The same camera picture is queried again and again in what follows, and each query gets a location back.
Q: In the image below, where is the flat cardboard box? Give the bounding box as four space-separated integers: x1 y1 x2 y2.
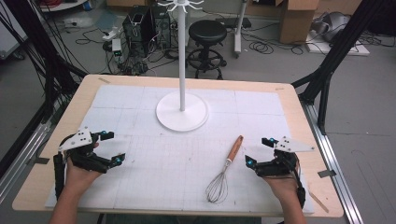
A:
316 0 364 15

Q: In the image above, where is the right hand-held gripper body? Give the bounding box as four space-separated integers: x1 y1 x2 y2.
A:
254 135 316 179

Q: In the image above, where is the tall cardboard box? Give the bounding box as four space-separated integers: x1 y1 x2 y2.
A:
278 0 320 45

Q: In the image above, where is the white grid mat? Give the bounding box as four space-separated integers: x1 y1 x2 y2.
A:
45 84 315 215

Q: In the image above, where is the aluminium rail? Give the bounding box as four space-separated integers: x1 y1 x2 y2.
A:
0 119 52 203
300 101 364 224

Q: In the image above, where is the black sleeved left gripper cable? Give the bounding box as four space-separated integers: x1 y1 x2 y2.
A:
52 151 67 201

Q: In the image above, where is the white hook rack stand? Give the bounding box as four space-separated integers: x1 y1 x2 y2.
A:
155 0 210 133

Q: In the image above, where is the round white table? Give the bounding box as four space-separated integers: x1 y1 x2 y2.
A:
38 0 90 13

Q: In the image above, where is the white flat board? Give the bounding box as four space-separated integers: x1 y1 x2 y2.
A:
304 30 372 57

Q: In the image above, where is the black metal frame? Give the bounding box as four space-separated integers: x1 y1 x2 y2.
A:
291 0 389 136
0 0 89 125

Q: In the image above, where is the person's left hand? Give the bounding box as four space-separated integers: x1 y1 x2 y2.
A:
63 142 104 191

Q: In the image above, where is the coiled black cable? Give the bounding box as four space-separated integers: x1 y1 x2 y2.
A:
248 40 276 56

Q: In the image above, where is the grey bag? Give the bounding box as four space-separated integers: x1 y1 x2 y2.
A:
311 11 352 43

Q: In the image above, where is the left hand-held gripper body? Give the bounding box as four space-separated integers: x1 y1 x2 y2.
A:
58 126 113 175

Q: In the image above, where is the black flat device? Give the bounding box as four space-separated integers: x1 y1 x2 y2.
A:
214 17 252 30

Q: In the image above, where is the person's right hand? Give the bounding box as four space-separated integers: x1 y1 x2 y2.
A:
262 160 304 207

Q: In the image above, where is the black tape piece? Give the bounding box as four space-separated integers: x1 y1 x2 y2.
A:
26 157 50 166
317 169 337 179

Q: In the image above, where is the black round stool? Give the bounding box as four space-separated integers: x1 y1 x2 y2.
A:
186 19 228 80

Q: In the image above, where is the white power adapter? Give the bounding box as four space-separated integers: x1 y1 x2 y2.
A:
111 38 123 57

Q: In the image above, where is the wooden handled wire whisk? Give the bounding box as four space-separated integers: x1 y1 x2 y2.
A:
205 134 245 204

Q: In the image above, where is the white cabinet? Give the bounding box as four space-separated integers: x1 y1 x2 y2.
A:
0 0 29 61

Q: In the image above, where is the white power strip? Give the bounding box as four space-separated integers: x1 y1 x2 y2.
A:
102 27 124 42

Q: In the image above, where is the white pole stand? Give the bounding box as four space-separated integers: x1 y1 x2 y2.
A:
233 0 248 60

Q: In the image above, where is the large black computer tower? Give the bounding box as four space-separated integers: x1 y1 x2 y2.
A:
121 5 157 59

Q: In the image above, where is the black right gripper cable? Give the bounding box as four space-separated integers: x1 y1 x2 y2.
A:
291 155 307 209

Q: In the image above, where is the narrow black computer tower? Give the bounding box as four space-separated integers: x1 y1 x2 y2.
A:
151 4 173 50

